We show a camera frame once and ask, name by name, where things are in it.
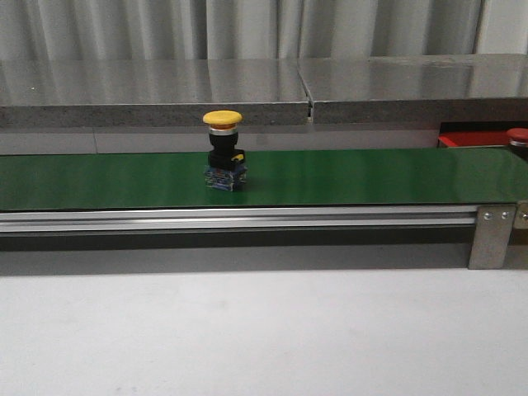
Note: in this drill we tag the left grey stone slab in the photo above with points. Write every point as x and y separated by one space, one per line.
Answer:
149 93

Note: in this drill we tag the metal conveyor support bracket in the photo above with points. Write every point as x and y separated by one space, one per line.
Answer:
491 237

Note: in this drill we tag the grey pleated curtain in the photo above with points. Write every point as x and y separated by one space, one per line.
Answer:
60 30

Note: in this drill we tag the conveyor end plate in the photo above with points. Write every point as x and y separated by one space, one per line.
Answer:
519 233

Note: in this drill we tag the red plastic tray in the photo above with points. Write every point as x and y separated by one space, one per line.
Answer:
496 140

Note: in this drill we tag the green conveyor belt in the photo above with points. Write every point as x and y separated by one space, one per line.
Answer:
412 176

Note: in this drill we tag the grey stone slab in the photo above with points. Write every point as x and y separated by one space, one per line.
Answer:
417 89
149 93

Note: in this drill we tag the aluminium conveyor side rail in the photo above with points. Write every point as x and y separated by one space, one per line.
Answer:
237 218

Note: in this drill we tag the right grey stone slab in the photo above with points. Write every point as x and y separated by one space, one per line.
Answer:
417 89

